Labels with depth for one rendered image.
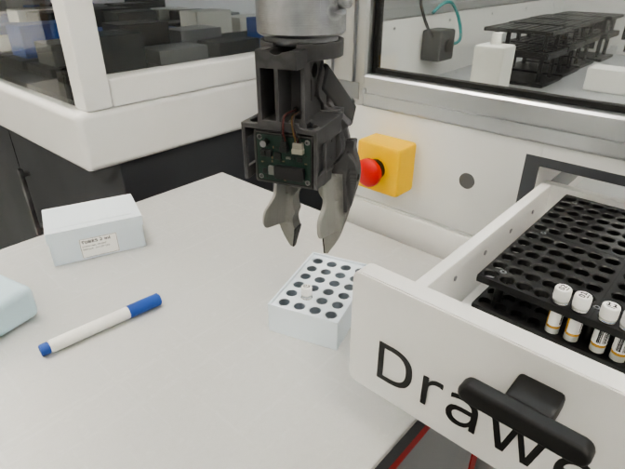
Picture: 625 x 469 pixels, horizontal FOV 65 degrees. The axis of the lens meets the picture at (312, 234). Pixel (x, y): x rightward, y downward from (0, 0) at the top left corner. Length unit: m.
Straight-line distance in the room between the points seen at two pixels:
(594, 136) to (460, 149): 0.16
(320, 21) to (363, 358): 0.27
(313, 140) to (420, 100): 0.32
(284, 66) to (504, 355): 0.26
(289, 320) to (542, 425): 0.32
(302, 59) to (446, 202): 0.37
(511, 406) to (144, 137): 0.83
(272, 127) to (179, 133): 0.63
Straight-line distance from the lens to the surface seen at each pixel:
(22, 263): 0.80
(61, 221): 0.78
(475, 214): 0.70
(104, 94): 0.95
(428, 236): 0.75
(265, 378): 0.52
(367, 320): 0.39
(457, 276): 0.47
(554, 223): 0.55
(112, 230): 0.75
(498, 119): 0.65
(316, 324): 0.54
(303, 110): 0.42
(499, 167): 0.67
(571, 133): 0.63
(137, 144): 1.00
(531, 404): 0.32
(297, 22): 0.41
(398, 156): 0.68
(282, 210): 0.51
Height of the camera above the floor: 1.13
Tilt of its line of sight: 29 degrees down
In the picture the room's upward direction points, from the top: straight up
